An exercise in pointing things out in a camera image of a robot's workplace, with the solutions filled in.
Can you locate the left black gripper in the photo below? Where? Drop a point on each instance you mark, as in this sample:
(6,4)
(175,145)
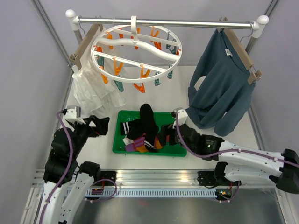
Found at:
(101,127)

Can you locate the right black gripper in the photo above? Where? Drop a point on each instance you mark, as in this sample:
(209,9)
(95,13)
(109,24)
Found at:
(165,130)

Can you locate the black sock with white stripes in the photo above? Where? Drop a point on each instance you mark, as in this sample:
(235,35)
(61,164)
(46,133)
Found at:
(145,127)

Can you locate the orange front clothes peg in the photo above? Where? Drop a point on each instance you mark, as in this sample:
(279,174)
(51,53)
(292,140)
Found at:
(140,88)

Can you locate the teal front clothes peg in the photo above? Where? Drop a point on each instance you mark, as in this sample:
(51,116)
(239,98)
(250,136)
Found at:
(157,81)

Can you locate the white round clip hanger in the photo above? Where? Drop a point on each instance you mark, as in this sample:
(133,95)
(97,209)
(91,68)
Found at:
(157,40)

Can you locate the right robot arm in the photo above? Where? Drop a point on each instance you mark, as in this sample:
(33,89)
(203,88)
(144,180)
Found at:
(236,163)

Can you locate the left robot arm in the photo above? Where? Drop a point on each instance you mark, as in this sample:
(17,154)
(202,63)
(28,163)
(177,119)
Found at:
(65,181)

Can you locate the white garment on hanger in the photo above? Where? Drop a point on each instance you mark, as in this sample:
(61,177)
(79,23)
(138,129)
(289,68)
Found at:
(90,90)

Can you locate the left beige wooden hanger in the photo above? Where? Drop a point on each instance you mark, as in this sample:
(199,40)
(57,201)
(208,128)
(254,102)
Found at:
(75,57)

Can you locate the beige wooden hanger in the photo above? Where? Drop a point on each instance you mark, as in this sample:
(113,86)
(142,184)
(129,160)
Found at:
(75,57)
(243,55)

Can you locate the blue sweater on hanger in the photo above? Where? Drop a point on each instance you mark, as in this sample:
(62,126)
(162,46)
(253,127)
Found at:
(219,93)

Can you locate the right beige wooden hanger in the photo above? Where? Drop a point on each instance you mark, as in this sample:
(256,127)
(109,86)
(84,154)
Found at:
(243,55)

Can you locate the maroon orange sock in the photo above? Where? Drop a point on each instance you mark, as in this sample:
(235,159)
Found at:
(157,144)

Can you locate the green plastic tray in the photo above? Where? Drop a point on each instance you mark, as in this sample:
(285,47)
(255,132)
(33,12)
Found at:
(119,145)

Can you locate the purple orange sock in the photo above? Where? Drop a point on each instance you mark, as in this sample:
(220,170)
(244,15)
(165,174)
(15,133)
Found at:
(136,145)

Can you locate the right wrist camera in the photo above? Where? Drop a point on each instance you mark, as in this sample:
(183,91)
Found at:
(180,116)

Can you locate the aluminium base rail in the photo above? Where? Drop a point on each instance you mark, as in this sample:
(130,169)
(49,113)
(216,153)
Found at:
(185,178)

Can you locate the white slotted cable duct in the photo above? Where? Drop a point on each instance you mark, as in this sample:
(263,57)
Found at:
(166,192)

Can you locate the silver clothes rail bar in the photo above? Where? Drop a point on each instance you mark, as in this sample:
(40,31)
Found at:
(256,26)

